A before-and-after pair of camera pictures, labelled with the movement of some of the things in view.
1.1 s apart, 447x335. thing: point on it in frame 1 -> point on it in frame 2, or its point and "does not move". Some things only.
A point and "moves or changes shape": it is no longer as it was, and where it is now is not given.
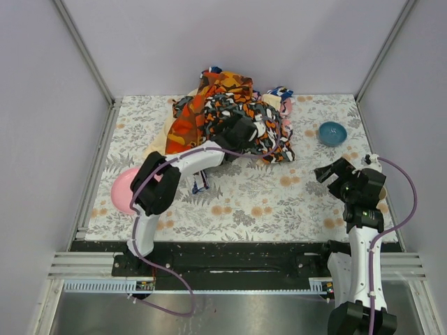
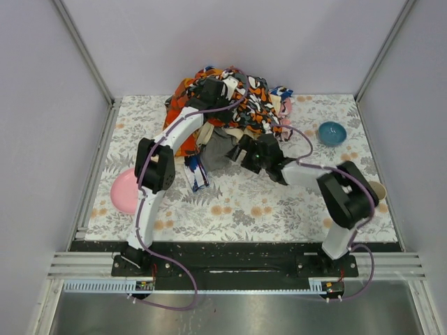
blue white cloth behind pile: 282,92 does not move
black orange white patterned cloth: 270,142 moves or changes shape
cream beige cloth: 160,144 -> 207,128
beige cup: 383,193 does not move
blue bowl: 331,133 does not move
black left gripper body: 243,126 -> 226,114
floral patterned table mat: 252,199 does not move
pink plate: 121,190 does not move
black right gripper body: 335,174 -> 240,150
